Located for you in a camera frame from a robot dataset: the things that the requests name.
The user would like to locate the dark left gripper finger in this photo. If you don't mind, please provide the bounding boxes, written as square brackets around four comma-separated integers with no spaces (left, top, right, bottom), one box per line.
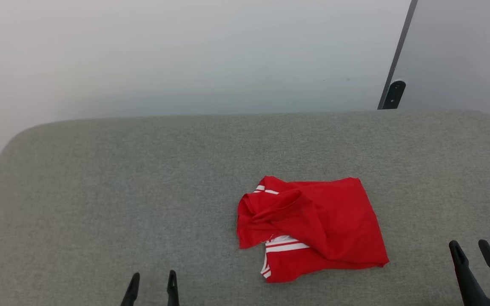
[167,270,180,306]
[121,272,140,306]

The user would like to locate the red and white garment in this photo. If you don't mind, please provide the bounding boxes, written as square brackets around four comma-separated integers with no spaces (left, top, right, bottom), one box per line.
[236,176,390,283]

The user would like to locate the grey fabric sofa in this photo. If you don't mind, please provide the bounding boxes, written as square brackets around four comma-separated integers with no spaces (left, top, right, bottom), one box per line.
[0,110,490,306]

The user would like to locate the dark partition edge strip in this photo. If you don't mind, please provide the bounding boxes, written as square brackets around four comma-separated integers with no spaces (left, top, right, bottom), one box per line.
[377,0,419,110]

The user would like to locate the black partition foot bracket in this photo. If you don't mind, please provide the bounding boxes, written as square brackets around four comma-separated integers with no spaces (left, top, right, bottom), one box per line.
[383,80,407,110]

